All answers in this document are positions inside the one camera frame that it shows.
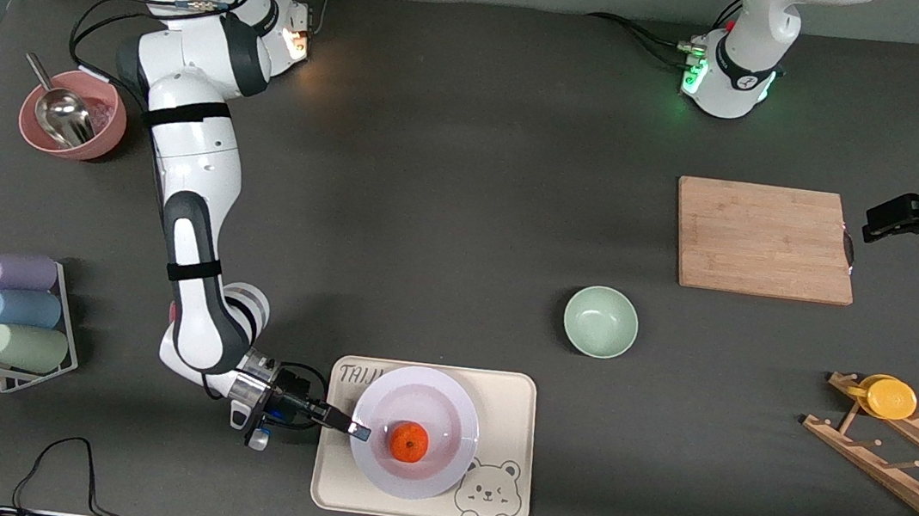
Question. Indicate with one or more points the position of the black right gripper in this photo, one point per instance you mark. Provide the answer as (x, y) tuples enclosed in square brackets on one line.
[(289, 398)]

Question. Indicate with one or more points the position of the orange mandarin fruit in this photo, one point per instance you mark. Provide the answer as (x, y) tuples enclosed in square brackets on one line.
[(410, 443)]

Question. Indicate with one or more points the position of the white round plate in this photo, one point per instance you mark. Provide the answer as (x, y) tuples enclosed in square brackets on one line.
[(442, 412)]

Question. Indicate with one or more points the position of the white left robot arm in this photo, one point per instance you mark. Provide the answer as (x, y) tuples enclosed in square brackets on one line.
[(740, 74)]

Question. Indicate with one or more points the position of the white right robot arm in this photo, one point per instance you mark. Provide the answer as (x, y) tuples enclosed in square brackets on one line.
[(192, 176)]

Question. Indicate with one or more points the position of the bamboo cutting board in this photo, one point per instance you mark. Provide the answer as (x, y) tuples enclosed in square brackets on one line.
[(764, 241)]

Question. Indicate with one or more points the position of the beige bear print tray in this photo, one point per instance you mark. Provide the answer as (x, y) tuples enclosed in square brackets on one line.
[(507, 411)]

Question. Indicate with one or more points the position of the yellow mug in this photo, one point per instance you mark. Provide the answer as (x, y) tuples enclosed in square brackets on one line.
[(892, 399)]

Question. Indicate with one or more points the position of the wooden peg drying rack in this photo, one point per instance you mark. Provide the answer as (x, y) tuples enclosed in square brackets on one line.
[(876, 473)]

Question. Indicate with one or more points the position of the mint green bowl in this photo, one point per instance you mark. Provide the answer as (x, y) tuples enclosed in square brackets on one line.
[(601, 323)]

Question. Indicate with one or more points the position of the pale green cup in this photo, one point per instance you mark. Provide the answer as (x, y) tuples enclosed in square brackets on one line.
[(23, 348)]

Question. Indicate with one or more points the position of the blue cup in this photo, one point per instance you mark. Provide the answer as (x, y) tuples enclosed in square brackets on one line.
[(18, 308)]

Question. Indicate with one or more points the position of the purple cup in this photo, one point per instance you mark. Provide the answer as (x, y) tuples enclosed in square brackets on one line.
[(15, 272)]

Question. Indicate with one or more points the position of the pink bowl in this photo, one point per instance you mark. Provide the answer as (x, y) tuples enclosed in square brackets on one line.
[(107, 127)]

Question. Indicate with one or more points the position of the metal scoop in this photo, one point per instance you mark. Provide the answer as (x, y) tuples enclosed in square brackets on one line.
[(65, 116)]

